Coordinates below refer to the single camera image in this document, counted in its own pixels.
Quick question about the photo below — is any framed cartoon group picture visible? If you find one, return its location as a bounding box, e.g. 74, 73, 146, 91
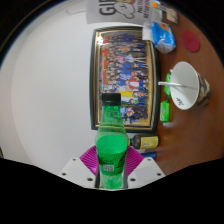
89, 26, 162, 134

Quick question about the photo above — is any white spoon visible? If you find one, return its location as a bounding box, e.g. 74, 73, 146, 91
157, 80, 198, 91

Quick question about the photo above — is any small flat beige packet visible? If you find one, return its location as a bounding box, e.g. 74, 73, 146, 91
165, 7, 180, 25

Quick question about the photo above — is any white paper cup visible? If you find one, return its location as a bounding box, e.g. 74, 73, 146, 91
169, 61, 212, 111

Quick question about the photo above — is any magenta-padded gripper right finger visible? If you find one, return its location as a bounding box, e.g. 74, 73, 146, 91
123, 146, 166, 190

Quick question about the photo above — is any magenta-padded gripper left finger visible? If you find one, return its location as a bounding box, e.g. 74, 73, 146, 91
59, 146, 101, 190

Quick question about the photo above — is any blue tissue pack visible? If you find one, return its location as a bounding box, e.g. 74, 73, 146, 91
143, 20, 177, 55

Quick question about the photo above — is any green plastic drink bottle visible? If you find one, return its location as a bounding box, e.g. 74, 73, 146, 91
94, 92, 130, 190

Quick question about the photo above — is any colourful puzzle cube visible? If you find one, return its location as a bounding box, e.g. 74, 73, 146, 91
150, 1, 165, 22

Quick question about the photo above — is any white printed tote bag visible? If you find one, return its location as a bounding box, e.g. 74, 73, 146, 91
85, 0, 158, 25

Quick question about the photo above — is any flat round red coaster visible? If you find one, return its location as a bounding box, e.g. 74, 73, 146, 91
181, 29, 201, 54

